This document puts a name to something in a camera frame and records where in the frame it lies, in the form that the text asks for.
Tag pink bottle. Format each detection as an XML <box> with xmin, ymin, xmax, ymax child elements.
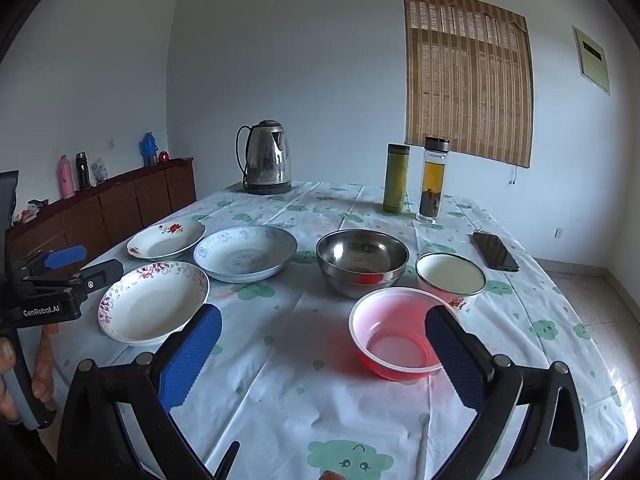
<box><xmin>59</xmin><ymin>155</ymin><xmax>76</xmax><ymax>200</ymax></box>

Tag stainless steel bowl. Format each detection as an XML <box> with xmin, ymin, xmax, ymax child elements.
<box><xmin>316</xmin><ymin>229</ymin><xmax>410</xmax><ymax>299</ymax></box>

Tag black kettle base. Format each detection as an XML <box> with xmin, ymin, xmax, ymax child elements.
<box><xmin>243</xmin><ymin>180</ymin><xmax>293</xmax><ymax>196</ymax></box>

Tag black smartphone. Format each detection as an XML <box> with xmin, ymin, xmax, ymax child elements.
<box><xmin>472</xmin><ymin>231</ymin><xmax>521</xmax><ymax>273</ymax></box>

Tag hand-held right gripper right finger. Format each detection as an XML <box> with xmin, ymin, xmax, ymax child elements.
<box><xmin>425</xmin><ymin>305</ymin><xmax>590</xmax><ymax>480</ymax></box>

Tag white enamel bowl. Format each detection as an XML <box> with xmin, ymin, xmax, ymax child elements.
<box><xmin>415</xmin><ymin>252</ymin><xmax>487</xmax><ymax>311</ymax></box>

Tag black bottle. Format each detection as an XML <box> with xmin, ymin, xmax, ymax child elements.
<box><xmin>75</xmin><ymin>152</ymin><xmax>92</xmax><ymax>191</ymax></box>

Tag glass tea bottle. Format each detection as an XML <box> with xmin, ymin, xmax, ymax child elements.
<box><xmin>416</xmin><ymin>136</ymin><xmax>450</xmax><ymax>224</ymax></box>

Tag white tablecloth green print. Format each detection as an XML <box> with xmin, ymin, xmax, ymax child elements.
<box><xmin>50</xmin><ymin>180</ymin><xmax>628</xmax><ymax>480</ymax></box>

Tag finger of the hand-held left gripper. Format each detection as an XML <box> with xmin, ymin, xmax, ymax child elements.
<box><xmin>12</xmin><ymin>246</ymin><xmax>87</xmax><ymax>277</ymax></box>
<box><xmin>30</xmin><ymin>259</ymin><xmax>124</xmax><ymax>297</ymax></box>

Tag white plate pink floral rim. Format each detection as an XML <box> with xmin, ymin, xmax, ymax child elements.
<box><xmin>98</xmin><ymin>262</ymin><xmax>210</xmax><ymax>346</ymax></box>

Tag white plate red flowers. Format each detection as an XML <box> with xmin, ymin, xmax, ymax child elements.
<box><xmin>126</xmin><ymin>220</ymin><xmax>207</xmax><ymax>261</ymax></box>

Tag blue thermos jug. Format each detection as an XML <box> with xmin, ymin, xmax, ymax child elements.
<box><xmin>140</xmin><ymin>132</ymin><xmax>159</xmax><ymax>168</ymax></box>

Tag brown wooden sideboard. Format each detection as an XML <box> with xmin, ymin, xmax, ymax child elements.
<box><xmin>9</xmin><ymin>157</ymin><xmax>197</xmax><ymax>281</ymax></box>

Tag person's left hand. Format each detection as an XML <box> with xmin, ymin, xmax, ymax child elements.
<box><xmin>0</xmin><ymin>327</ymin><xmax>55</xmax><ymax>423</ymax></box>

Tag stainless steel electric kettle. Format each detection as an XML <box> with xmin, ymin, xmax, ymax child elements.
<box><xmin>236</xmin><ymin>120</ymin><xmax>293</xmax><ymax>187</ymax></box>

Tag green thermos flask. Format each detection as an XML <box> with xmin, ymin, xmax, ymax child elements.
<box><xmin>383</xmin><ymin>143</ymin><xmax>411</xmax><ymax>213</ymax></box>

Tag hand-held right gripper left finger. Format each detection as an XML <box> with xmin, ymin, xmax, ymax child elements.
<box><xmin>56</xmin><ymin>304</ymin><xmax>223</xmax><ymax>480</ymax></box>

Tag white wall panel box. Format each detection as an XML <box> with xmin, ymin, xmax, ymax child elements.
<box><xmin>572</xmin><ymin>25</ymin><xmax>612</xmax><ymax>96</ymax></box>

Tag bamboo window blind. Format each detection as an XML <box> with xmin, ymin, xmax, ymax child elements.
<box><xmin>402</xmin><ymin>0</ymin><xmax>535</xmax><ymax>169</ymax></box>

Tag pink plastic bowl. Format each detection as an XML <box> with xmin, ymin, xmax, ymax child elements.
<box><xmin>349</xmin><ymin>287</ymin><xmax>463</xmax><ymax>382</ymax></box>

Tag white plate blue pattern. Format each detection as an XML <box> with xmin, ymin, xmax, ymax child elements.
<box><xmin>193</xmin><ymin>225</ymin><xmax>298</xmax><ymax>282</ymax></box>

